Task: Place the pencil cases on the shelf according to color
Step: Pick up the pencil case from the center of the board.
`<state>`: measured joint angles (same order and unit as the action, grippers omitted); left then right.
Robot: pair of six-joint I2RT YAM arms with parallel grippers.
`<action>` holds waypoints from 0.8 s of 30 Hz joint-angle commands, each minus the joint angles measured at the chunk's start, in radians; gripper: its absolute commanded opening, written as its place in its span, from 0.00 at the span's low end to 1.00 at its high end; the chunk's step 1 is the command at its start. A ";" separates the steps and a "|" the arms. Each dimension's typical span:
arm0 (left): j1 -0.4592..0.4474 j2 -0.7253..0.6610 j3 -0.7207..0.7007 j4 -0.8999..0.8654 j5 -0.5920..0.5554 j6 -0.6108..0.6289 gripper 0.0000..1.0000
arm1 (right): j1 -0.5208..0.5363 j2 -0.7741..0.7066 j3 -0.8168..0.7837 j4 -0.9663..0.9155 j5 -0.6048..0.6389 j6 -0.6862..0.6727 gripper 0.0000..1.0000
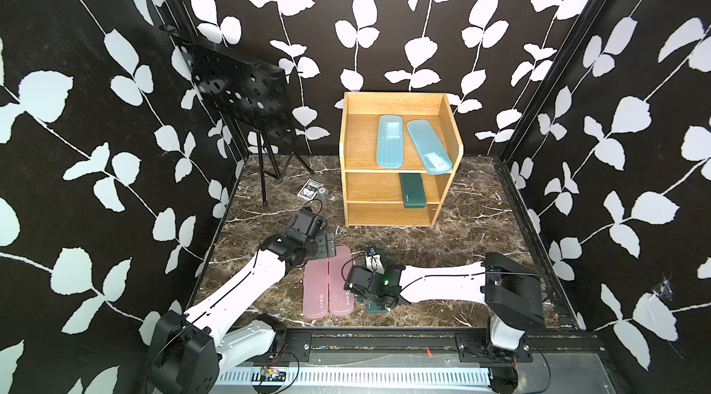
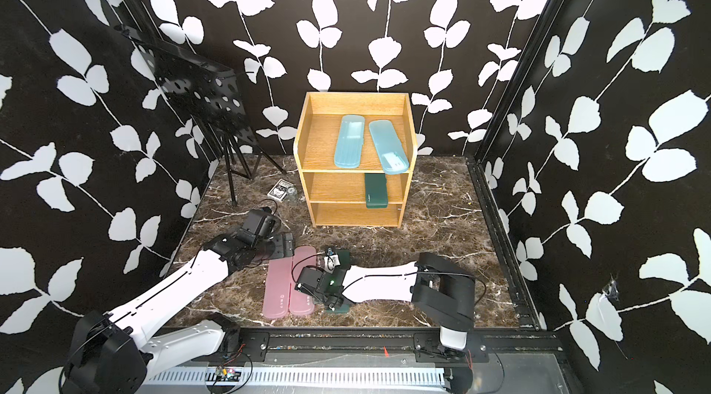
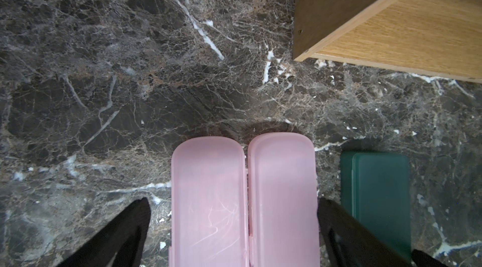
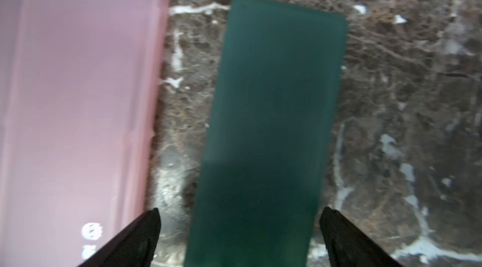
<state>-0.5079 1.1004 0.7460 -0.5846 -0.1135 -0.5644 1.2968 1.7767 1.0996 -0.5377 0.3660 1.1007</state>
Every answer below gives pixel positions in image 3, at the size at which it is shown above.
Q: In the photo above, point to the pink pencil case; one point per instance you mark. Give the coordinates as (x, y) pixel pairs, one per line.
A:
(209, 223)
(282, 182)

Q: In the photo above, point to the dark green pencil case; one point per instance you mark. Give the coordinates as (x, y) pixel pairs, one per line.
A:
(375, 191)

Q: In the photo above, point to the right pink pencil case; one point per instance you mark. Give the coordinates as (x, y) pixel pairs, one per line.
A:
(282, 182)

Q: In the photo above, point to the wooden three-tier shelf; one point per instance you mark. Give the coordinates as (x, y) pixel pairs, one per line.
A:
(426, 37)

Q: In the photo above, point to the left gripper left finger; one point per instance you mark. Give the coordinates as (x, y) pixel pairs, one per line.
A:
(120, 242)

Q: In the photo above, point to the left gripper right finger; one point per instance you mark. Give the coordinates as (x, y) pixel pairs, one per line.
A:
(348, 243)

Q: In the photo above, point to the left pink pencil case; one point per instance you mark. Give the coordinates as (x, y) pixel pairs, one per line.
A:
(209, 223)

